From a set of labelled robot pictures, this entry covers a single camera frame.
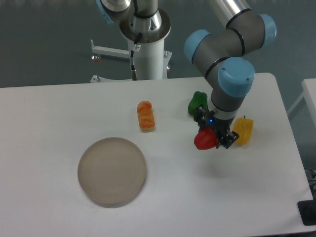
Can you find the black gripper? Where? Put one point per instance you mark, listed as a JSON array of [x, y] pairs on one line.
[[220, 126]]

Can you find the red bell pepper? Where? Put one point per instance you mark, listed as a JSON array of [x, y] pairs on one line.
[[205, 139]]

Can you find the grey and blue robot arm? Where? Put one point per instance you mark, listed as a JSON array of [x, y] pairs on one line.
[[218, 58]]

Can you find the yellow bell pepper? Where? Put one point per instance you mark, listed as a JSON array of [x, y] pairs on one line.
[[243, 127]]

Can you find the green bell pepper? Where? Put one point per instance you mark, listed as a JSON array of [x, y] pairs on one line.
[[198, 99]]

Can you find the orange bell pepper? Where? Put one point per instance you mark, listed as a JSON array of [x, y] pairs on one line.
[[145, 116]]

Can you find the beige round plate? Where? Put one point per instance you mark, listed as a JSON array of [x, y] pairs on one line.
[[112, 172]]

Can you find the white side table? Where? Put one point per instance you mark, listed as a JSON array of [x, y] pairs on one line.
[[307, 97]]

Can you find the black box at edge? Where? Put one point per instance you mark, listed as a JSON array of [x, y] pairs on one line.
[[307, 209]]

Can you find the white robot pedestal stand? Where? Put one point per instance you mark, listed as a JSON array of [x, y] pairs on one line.
[[145, 39]]

